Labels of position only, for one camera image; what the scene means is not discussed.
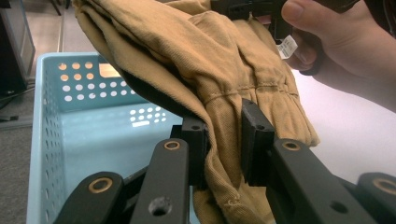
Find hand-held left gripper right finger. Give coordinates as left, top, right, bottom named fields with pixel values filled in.
left=241, top=98, right=276, bottom=187

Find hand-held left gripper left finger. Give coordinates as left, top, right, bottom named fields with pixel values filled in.
left=170, top=116, right=209, bottom=188

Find tan printed pants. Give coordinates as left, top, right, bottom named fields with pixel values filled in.
left=72, top=0, right=321, bottom=224

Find light blue plastic basket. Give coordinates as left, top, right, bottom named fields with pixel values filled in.
left=26, top=51, right=200, bottom=224

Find white table board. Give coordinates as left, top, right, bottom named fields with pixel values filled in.
left=292, top=69, right=396, bottom=185

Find dark cabinet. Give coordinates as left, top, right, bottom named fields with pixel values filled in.
left=0, top=0, right=35, bottom=94

